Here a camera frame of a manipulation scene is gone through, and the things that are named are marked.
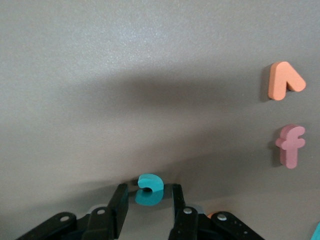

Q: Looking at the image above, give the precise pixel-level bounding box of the teal foam letter c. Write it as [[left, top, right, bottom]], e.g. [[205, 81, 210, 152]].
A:
[[134, 173, 165, 207]]

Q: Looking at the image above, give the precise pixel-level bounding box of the pink foam letter f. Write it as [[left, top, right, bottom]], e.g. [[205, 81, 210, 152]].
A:
[[275, 124, 307, 170]]

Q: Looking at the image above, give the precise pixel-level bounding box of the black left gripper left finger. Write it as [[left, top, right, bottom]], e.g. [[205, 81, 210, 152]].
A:
[[14, 183, 130, 240]]

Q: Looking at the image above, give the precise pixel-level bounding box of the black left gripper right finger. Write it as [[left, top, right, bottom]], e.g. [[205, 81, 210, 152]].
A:
[[168, 183, 266, 240]]

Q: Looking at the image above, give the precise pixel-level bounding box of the teal foam letter d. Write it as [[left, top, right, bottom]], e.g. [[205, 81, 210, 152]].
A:
[[311, 221, 320, 240]]

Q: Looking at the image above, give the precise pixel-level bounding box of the orange foam letter v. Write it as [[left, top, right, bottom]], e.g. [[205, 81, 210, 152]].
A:
[[267, 61, 307, 102]]

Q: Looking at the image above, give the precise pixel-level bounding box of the brown table cover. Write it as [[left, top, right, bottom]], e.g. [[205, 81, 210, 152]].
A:
[[0, 0, 320, 240]]

